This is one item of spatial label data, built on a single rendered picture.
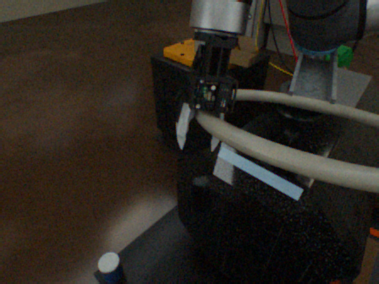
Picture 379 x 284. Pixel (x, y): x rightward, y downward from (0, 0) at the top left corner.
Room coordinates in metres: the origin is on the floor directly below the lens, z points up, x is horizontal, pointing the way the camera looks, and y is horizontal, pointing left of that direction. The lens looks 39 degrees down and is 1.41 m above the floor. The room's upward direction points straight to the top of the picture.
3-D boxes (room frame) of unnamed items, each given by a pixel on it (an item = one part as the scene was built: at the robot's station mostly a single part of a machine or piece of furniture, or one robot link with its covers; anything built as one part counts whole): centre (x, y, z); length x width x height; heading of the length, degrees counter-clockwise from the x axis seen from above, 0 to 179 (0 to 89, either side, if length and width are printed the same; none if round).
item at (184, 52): (1.75, -0.14, 0.76); 0.49 x 0.49 x 0.05; 46
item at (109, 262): (0.60, 0.40, 0.08); 0.10 x 0.10 x 0.13
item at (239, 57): (1.54, -0.29, 0.81); 0.20 x 0.10 x 0.05; 54
